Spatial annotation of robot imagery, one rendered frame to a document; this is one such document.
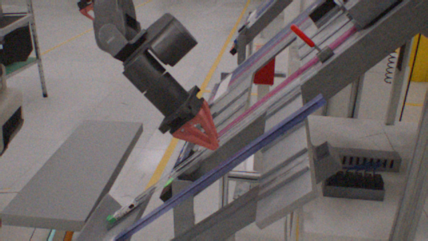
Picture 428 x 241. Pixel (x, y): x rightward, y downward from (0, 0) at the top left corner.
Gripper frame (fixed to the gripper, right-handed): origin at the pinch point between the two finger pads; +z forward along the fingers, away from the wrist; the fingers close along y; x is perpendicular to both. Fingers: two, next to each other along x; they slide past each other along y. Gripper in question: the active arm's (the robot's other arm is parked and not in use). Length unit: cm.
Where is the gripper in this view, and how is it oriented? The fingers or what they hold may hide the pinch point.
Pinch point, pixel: (213, 142)
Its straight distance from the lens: 69.9
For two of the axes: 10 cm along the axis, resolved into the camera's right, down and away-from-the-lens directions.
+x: -7.2, 5.7, 4.0
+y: 1.6, -4.3, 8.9
